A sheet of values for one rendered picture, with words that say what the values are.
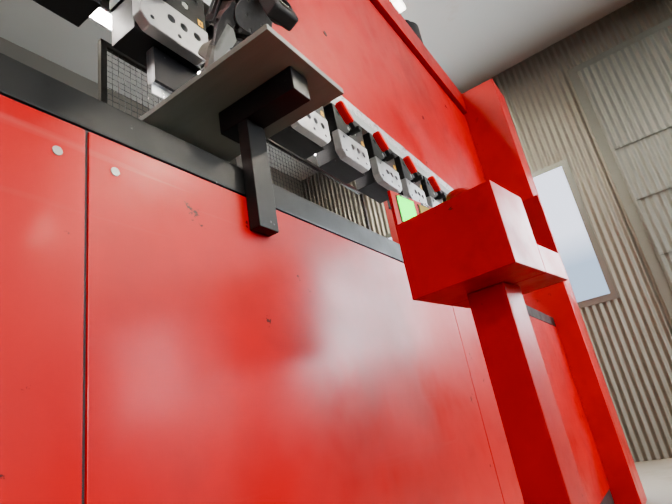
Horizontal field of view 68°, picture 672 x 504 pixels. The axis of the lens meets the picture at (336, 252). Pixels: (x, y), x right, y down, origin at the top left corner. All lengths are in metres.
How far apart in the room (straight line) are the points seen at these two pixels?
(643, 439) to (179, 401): 3.99
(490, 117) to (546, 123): 1.81
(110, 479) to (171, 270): 0.21
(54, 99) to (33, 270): 0.18
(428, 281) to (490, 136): 2.37
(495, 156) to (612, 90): 1.99
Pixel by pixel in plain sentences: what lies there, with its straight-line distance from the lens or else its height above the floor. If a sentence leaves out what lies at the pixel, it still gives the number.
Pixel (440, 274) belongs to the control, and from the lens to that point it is 0.71.
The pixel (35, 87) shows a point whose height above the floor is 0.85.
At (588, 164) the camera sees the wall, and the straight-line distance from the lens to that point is 4.64.
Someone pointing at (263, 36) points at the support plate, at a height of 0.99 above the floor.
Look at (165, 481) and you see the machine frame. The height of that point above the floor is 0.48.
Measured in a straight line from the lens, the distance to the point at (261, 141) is 0.77.
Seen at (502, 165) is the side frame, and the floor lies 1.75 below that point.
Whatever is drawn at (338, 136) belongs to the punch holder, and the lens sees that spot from 1.34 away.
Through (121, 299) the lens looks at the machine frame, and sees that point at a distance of 0.52.
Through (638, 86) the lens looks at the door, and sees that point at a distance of 4.79.
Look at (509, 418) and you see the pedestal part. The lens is 0.74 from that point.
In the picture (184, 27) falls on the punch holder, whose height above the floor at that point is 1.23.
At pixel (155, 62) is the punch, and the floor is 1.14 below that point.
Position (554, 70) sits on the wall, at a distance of 5.08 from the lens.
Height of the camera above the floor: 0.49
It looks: 21 degrees up
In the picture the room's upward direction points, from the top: 10 degrees counter-clockwise
